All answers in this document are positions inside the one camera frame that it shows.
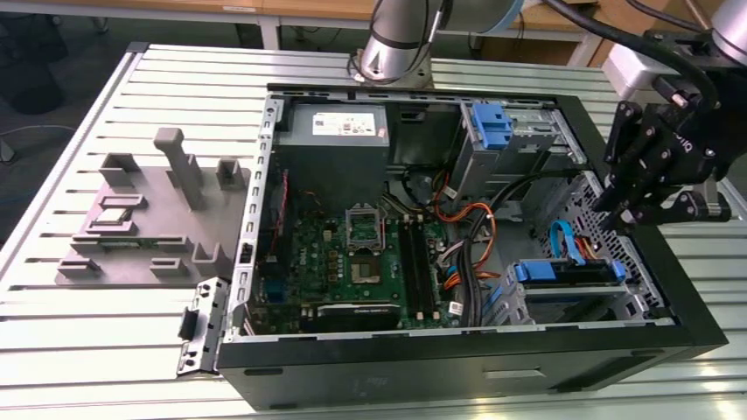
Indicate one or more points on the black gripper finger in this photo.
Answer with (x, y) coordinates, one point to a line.
(683, 210)
(627, 144)

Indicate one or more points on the hard disk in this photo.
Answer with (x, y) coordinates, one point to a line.
(539, 271)

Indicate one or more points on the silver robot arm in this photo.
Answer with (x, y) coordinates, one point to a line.
(397, 52)

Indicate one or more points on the metal disk bay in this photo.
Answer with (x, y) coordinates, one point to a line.
(583, 294)

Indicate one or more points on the metal optical drive cage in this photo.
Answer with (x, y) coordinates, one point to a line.
(526, 144)

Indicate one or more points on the blue drive latch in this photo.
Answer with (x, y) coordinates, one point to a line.
(493, 127)

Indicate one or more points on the wooden desk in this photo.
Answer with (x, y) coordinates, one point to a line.
(554, 26)

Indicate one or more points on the black RAM slot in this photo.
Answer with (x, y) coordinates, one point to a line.
(407, 267)
(423, 267)
(414, 267)

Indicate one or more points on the grey power supply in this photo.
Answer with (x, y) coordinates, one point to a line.
(333, 166)

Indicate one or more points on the CPU socket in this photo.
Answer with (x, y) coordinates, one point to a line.
(367, 272)

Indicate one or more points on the green motherboard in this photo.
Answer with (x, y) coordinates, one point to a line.
(315, 262)

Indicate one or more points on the black PC case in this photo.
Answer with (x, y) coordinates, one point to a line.
(409, 376)

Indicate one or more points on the black graphics card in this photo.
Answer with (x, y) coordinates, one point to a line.
(357, 317)

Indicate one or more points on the blue board connector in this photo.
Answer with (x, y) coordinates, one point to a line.
(275, 292)

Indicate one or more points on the grey parts rack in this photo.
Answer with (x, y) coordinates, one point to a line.
(170, 227)

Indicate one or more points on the green RAM stick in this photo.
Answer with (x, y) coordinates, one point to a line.
(126, 245)

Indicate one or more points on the silver CPU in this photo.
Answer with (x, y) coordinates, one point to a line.
(111, 217)

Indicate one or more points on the black office chair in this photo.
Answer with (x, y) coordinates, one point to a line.
(30, 65)

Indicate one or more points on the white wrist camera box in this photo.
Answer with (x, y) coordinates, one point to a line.
(633, 74)

